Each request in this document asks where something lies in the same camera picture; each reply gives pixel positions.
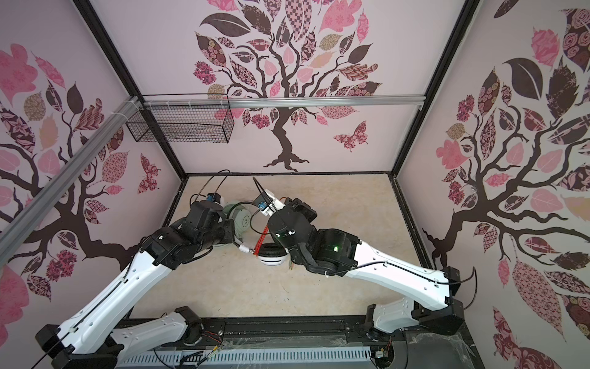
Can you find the aluminium rail back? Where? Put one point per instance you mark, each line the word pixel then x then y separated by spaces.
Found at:
pixel 256 103

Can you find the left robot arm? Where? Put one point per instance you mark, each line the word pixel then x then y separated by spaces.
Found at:
pixel 92 339

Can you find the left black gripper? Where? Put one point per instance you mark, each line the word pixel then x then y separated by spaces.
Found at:
pixel 228 225

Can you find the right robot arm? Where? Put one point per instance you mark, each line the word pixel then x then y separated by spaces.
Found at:
pixel 428 296

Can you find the mint green white headphones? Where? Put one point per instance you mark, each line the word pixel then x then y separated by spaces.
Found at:
pixel 241 215

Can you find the aluminium rail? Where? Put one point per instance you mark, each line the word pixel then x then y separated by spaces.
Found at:
pixel 32 215
pixel 256 103

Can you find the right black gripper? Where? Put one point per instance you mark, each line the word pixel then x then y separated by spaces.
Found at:
pixel 303 208

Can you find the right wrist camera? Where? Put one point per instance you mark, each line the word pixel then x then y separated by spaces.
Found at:
pixel 268 204

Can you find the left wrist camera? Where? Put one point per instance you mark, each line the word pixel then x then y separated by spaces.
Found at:
pixel 214 197

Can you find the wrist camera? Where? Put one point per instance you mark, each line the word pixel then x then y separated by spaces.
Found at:
pixel 214 197
pixel 268 204

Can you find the white slotted cable duct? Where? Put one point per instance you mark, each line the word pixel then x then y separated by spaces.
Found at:
pixel 253 358

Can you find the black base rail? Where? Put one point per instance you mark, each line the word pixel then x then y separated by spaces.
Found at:
pixel 413 347

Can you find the black white headphones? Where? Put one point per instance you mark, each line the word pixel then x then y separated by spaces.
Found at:
pixel 266 251

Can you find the aluminium rail left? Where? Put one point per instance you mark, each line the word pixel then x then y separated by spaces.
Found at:
pixel 32 215

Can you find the black wire basket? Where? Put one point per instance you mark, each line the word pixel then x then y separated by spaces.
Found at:
pixel 183 118

